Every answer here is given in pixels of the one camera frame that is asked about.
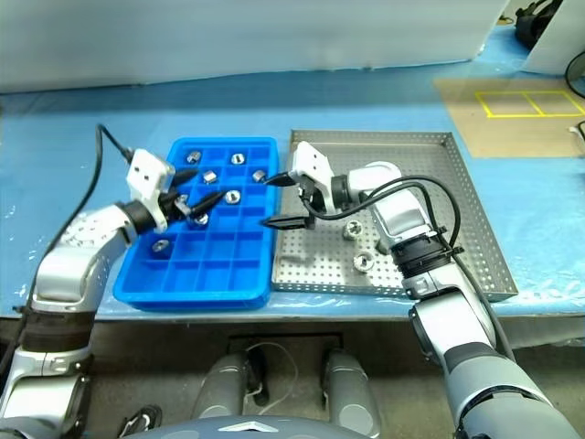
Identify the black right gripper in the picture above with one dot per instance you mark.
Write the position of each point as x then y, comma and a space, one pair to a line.
311, 196

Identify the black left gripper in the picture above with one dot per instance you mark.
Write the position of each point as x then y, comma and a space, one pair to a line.
170, 203

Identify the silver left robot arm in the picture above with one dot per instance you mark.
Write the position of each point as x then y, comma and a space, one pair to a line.
68, 270

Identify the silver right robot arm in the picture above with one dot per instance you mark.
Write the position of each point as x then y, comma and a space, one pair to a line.
397, 215

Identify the blue compartment tray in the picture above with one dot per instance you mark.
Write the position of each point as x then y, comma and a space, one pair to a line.
219, 270

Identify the perforated steel tray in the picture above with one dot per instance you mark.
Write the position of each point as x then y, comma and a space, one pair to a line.
411, 151

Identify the silver hex nut, left cell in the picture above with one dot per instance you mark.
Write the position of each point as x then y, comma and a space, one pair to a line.
209, 176

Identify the large white backdrop board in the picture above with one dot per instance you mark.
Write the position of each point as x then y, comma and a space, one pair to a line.
228, 32

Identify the grey rounded leg shell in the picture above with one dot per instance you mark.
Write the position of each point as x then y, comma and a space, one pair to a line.
352, 393
219, 388

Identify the brown cardboard mat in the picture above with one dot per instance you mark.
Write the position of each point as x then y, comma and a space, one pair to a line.
503, 132

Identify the grey robot torso shell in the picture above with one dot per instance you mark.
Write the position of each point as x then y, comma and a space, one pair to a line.
247, 429

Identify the black shoe white stripes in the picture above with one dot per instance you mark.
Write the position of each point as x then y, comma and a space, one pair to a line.
141, 418

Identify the small white backdrop board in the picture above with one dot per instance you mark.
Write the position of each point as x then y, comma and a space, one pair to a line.
550, 50

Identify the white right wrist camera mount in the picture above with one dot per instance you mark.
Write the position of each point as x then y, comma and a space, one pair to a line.
311, 160

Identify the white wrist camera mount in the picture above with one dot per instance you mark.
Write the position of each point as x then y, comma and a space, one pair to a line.
146, 174
311, 160

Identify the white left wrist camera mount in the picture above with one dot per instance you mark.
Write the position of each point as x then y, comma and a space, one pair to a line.
146, 174

